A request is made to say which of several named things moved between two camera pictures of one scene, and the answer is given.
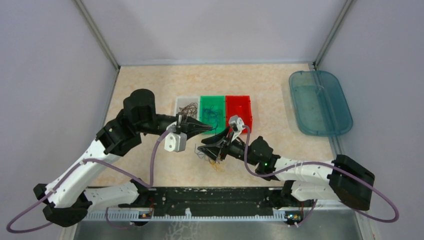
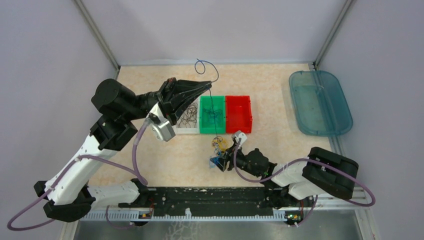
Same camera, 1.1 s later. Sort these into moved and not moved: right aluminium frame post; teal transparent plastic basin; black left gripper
Moved: black left gripper
Not moved: teal transparent plastic basin; right aluminium frame post
